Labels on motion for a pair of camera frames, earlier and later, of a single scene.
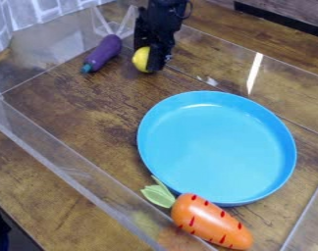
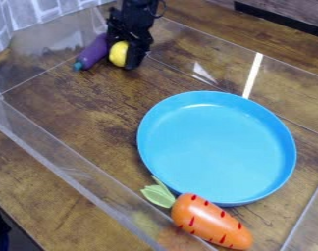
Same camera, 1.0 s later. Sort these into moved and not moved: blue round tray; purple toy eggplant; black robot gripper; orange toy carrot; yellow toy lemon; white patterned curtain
Moved: purple toy eggplant; yellow toy lemon; black robot gripper
Not moved: orange toy carrot; white patterned curtain; blue round tray
